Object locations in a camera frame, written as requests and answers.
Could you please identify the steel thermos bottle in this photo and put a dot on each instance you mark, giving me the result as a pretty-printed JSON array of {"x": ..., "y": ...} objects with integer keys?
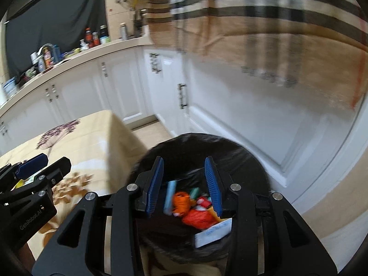
[{"x": 124, "y": 31}]

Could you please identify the white kitchen cabinet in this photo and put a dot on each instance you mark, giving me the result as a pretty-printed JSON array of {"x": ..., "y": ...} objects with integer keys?
[{"x": 80, "y": 92}]

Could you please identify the blue lidded container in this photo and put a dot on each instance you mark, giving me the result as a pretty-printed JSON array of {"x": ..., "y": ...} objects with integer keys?
[{"x": 10, "y": 87}]

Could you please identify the chrome faucet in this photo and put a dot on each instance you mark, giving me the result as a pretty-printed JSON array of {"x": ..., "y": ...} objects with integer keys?
[{"x": 47, "y": 47}]

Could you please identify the orange plastic packet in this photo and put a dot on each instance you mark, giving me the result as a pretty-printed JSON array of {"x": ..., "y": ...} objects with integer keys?
[{"x": 198, "y": 218}]

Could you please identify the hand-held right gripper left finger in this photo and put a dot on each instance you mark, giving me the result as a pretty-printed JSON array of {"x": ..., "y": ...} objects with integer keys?
[{"x": 153, "y": 189}]

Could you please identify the beige plaid cloth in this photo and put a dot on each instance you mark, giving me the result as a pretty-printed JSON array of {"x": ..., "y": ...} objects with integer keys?
[{"x": 258, "y": 34}]

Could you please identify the black bagged trash bin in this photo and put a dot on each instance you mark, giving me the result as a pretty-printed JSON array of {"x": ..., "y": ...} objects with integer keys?
[{"x": 195, "y": 152}]

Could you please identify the blue tube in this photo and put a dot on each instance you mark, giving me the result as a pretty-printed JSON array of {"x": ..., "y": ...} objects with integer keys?
[{"x": 169, "y": 197}]

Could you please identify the orange wrapper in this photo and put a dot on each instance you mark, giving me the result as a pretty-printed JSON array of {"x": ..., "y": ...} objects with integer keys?
[{"x": 181, "y": 202}]

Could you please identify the small red sauce bottle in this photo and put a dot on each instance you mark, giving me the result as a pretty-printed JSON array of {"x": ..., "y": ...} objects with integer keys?
[{"x": 95, "y": 39}]

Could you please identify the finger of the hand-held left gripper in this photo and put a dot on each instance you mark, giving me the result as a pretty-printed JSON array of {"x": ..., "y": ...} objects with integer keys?
[
  {"x": 28, "y": 166},
  {"x": 56, "y": 168}
]

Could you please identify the floral tablecloth table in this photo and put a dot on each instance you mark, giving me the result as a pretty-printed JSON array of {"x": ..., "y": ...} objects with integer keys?
[{"x": 86, "y": 138}]

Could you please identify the black curtain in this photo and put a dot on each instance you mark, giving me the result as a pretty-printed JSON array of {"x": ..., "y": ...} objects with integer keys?
[{"x": 54, "y": 17}]

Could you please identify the dark sauce bottle red label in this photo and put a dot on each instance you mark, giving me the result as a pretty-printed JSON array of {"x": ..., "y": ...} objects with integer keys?
[{"x": 88, "y": 38}]

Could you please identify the orange label detergent bottle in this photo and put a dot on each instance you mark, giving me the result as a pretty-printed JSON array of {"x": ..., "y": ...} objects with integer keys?
[{"x": 47, "y": 59}]

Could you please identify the blue white bottle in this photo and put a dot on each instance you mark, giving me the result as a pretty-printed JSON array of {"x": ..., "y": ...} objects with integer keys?
[{"x": 41, "y": 64}]

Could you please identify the green wrapper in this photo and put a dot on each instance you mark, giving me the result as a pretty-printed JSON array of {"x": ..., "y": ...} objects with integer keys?
[{"x": 195, "y": 193}]

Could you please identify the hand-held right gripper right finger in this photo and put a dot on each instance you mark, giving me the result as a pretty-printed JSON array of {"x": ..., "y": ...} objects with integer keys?
[{"x": 214, "y": 189}]

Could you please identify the small white bottle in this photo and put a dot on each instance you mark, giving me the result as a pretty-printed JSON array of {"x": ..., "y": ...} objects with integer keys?
[{"x": 83, "y": 46}]

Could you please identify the red white wrapper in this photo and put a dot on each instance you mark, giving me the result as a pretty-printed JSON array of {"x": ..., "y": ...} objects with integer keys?
[{"x": 203, "y": 202}]

